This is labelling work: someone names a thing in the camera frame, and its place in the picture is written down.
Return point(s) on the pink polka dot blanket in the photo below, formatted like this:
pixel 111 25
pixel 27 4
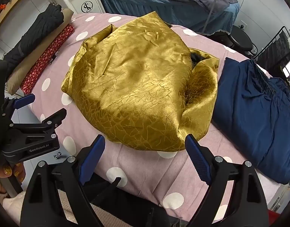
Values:
pixel 145 170

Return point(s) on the black round stool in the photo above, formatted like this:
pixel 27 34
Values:
pixel 239 40

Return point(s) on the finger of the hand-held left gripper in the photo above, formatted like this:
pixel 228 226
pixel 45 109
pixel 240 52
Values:
pixel 52 118
pixel 24 100

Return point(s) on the white wall socket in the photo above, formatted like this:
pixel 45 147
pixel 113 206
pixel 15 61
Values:
pixel 242 24

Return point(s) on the red floral cloth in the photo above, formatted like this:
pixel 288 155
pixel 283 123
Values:
pixel 48 56

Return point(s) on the person's left hand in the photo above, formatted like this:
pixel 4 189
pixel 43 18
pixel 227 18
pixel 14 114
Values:
pixel 7 173

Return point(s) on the beige folded cloth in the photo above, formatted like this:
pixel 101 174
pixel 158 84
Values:
pixel 13 82

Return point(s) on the blue bed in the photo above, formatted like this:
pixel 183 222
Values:
pixel 182 16

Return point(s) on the black folded garment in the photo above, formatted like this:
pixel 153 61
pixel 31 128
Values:
pixel 36 35

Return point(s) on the navy blue garment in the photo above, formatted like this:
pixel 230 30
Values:
pixel 249 113

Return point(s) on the gold satin black fur coat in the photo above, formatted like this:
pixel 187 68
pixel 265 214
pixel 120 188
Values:
pixel 135 80

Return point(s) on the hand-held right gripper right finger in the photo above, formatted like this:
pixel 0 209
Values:
pixel 198 160

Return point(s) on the wooden shelf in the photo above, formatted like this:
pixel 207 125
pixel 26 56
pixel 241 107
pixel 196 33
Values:
pixel 14 4

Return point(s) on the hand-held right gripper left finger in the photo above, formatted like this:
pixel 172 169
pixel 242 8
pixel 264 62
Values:
pixel 95 156

